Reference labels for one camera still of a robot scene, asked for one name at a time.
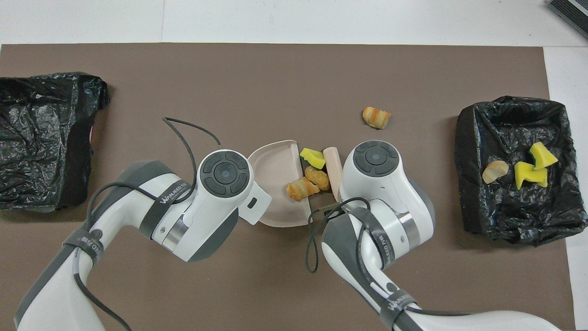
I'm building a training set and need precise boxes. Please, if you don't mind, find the beige plastic dustpan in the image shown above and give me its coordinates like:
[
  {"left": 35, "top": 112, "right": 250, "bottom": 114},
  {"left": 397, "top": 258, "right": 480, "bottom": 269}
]
[{"left": 248, "top": 140, "right": 310, "bottom": 228}]

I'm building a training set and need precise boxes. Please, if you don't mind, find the yellow sponge chunk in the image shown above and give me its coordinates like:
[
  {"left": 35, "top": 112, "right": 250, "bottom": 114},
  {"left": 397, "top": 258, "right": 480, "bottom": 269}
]
[{"left": 300, "top": 148, "right": 326, "bottom": 170}]

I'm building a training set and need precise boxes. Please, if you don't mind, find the striped croissant piece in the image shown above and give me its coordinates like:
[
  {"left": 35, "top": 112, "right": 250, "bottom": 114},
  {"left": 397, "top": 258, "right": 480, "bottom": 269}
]
[
  {"left": 482, "top": 160, "right": 509, "bottom": 184},
  {"left": 362, "top": 107, "right": 391, "bottom": 129},
  {"left": 286, "top": 178, "right": 321, "bottom": 202}
]

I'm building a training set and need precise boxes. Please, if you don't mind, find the small brown bread roll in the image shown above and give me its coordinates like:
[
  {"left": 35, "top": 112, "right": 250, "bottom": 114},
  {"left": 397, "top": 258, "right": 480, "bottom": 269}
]
[{"left": 305, "top": 165, "right": 331, "bottom": 191}]

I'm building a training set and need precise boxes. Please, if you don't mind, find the beige scraper handle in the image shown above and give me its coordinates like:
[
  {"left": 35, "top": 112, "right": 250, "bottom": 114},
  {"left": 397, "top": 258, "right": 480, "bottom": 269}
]
[{"left": 322, "top": 146, "right": 343, "bottom": 203}]

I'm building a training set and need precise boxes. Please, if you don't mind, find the green and yellow sponge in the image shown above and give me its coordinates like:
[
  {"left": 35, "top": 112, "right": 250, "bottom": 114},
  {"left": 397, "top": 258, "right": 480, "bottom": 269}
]
[{"left": 514, "top": 161, "right": 548, "bottom": 190}]

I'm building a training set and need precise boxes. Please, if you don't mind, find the plain yellow sponge piece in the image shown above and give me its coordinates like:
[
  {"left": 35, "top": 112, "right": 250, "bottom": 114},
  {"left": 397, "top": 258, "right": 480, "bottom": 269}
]
[{"left": 529, "top": 142, "right": 559, "bottom": 170}]

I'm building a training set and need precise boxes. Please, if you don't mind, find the black bag lined bin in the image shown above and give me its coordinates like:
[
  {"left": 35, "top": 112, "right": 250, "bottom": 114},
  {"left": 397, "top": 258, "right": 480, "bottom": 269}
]
[
  {"left": 455, "top": 95, "right": 588, "bottom": 247},
  {"left": 0, "top": 71, "right": 111, "bottom": 213}
]

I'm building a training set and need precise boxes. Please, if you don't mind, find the brown table mat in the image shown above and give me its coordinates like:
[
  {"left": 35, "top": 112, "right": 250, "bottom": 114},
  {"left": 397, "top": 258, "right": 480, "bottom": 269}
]
[{"left": 0, "top": 43, "right": 576, "bottom": 331}]

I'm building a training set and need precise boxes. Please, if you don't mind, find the dark grey ribbed object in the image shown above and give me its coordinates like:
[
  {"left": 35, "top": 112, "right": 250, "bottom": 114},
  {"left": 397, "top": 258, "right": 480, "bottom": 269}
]
[{"left": 548, "top": 0, "right": 588, "bottom": 40}]

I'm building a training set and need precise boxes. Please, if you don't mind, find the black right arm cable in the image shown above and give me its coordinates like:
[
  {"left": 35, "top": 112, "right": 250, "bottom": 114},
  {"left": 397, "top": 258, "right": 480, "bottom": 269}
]
[{"left": 305, "top": 197, "right": 474, "bottom": 319}]

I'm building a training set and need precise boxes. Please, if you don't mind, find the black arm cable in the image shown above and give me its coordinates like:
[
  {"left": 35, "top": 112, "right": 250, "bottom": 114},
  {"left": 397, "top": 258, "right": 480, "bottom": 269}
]
[
  {"left": 73, "top": 117, "right": 222, "bottom": 331},
  {"left": 305, "top": 197, "right": 474, "bottom": 319}
]

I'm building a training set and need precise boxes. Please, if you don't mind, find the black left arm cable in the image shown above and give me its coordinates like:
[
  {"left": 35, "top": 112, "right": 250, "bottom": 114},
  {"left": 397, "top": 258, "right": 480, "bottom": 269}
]
[{"left": 73, "top": 117, "right": 222, "bottom": 331}]

